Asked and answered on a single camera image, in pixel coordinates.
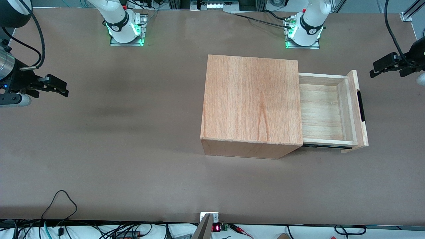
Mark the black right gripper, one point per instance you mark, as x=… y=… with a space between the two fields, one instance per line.
x=20 y=80

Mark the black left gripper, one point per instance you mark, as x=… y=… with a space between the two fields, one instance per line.
x=415 y=56

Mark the light wooden drawer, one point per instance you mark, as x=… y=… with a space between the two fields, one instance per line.
x=322 y=109

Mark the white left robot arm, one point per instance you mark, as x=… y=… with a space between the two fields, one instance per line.
x=310 y=23

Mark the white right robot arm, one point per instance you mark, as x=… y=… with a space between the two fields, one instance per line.
x=116 y=20

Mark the black metal drawer slide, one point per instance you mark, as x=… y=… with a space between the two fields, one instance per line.
x=325 y=146

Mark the light wooden drawer cabinet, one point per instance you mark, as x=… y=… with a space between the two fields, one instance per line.
x=249 y=99

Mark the orange black device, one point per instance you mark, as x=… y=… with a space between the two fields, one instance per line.
x=127 y=235

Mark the white power strip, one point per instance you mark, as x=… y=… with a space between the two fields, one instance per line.
x=215 y=5

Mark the grey plastic box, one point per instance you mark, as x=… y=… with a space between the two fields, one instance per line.
x=182 y=236

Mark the brown cardboard piece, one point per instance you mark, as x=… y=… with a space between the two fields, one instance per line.
x=283 y=236

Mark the red LED display module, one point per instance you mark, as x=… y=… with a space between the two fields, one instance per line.
x=216 y=228

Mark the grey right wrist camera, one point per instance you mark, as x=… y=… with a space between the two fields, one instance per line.
x=16 y=100

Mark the aluminium frame profile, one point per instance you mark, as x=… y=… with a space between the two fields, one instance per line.
x=406 y=16

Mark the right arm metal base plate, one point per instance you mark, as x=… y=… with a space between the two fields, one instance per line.
x=126 y=43

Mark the grey metal mount bar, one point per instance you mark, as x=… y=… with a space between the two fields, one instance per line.
x=204 y=229

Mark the small aluminium bracket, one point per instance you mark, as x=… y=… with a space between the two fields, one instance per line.
x=215 y=217

